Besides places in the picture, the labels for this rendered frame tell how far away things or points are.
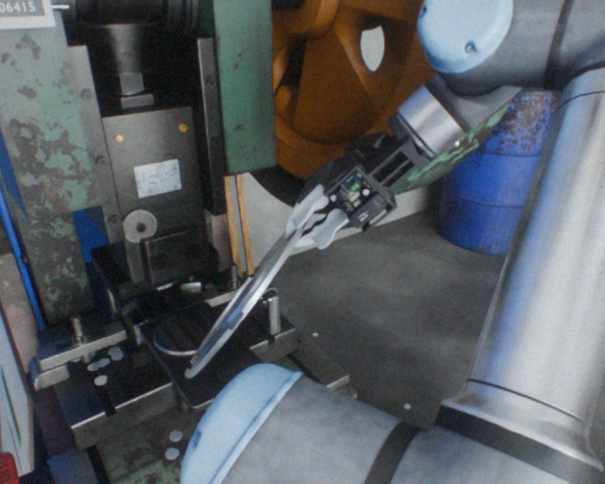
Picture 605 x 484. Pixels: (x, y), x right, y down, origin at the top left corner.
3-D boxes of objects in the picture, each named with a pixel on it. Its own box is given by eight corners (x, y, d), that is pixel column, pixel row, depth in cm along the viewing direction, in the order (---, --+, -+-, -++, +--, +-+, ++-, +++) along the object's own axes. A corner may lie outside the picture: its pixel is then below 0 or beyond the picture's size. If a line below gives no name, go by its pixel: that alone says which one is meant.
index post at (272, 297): (281, 330, 101) (280, 292, 97) (269, 336, 100) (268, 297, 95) (275, 324, 103) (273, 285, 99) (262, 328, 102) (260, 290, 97)
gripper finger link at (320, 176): (289, 196, 63) (341, 151, 60) (290, 191, 64) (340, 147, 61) (314, 220, 64) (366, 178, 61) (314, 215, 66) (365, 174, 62)
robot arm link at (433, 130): (418, 79, 58) (460, 128, 60) (388, 107, 60) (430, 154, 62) (429, 91, 51) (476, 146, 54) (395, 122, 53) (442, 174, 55)
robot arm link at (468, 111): (501, -12, 49) (510, 25, 56) (413, 72, 53) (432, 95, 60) (556, 41, 46) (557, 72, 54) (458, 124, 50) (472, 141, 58)
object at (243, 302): (168, 416, 59) (162, 413, 59) (208, 336, 88) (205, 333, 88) (314, 227, 56) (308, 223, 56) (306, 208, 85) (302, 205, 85)
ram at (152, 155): (221, 268, 88) (205, 100, 73) (138, 296, 80) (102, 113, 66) (182, 232, 100) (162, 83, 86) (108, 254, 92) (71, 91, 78)
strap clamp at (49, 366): (132, 353, 95) (122, 310, 90) (36, 391, 87) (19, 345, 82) (122, 337, 100) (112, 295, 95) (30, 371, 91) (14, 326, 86)
